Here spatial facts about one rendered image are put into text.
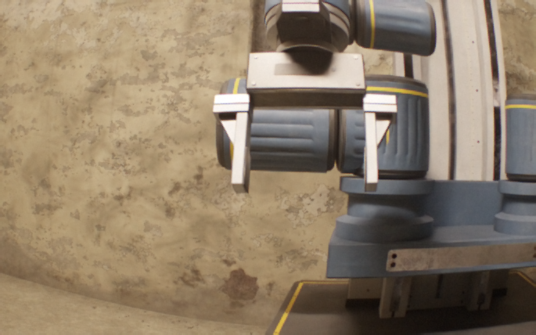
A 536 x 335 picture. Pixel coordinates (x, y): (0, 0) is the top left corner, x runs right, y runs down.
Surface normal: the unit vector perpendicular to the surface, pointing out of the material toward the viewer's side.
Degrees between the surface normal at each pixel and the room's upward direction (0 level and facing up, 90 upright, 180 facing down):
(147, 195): 90
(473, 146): 90
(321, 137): 106
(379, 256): 90
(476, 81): 90
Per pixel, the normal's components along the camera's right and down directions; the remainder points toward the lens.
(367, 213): -0.61, 0.00
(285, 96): -0.05, 0.92
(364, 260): -0.14, 0.02
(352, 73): -0.13, -0.40
